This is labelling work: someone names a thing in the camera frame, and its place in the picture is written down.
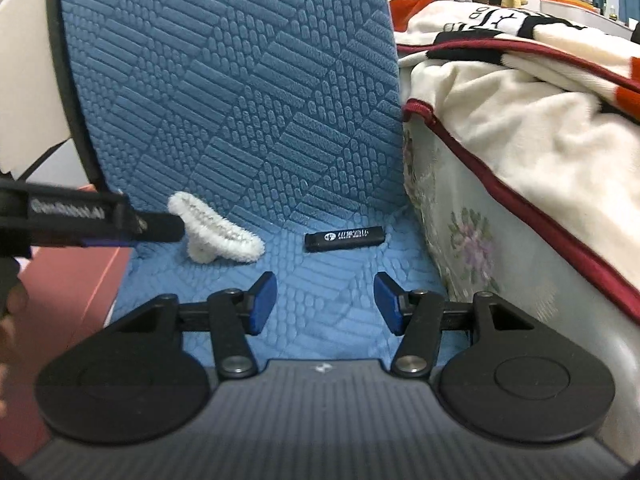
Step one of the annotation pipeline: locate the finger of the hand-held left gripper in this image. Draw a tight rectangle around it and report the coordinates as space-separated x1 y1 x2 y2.
81 210 186 250

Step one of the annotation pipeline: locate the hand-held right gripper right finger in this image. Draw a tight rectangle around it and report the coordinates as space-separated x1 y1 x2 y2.
373 270 539 380

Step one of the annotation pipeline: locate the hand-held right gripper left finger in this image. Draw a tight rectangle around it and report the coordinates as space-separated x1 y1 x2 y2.
102 270 279 380

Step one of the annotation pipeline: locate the white fuzzy hair clip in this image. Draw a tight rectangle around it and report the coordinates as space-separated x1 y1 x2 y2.
167 190 266 265

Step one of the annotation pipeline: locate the black rectangular stick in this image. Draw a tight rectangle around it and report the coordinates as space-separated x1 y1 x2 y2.
304 227 386 253

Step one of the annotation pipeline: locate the pink cardboard box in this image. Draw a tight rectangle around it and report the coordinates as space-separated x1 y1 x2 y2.
0 246 134 467

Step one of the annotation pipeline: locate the person's left hand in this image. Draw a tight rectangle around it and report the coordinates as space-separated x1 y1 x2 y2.
0 281 30 419

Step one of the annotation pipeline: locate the floral bed sheet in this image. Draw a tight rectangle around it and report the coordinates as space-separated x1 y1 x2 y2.
400 110 640 463

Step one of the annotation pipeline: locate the blue quilted mat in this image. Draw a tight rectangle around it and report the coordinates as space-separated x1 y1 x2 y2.
56 0 452 377

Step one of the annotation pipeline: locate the beige cardboard panel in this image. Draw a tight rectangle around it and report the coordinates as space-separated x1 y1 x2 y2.
0 0 77 182

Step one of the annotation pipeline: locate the white red black plush blanket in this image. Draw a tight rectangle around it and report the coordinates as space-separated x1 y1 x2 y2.
389 0 640 322

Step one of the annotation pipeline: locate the white dresser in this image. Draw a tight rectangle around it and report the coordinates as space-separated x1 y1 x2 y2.
539 0 640 42

